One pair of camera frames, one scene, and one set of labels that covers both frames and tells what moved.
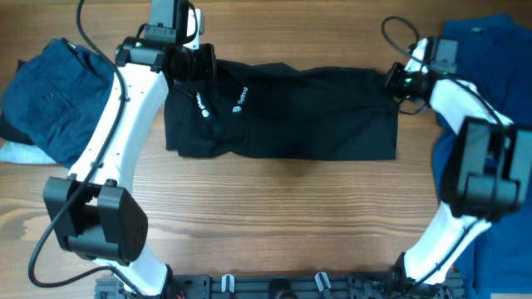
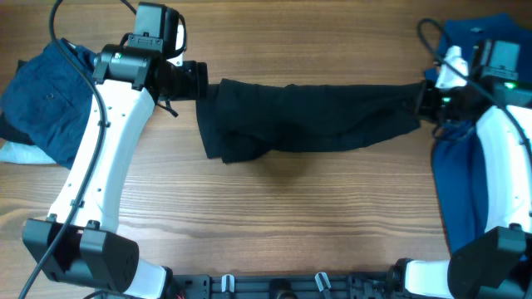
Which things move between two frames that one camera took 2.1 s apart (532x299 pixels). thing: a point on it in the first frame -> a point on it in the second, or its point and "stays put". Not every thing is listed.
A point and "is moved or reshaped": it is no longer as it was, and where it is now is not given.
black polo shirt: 272,111 is moved or reshaped
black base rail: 291,286 stays put
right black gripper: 390,85 -> 424,111
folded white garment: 13,152 stays put
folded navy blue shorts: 56,96 stays put
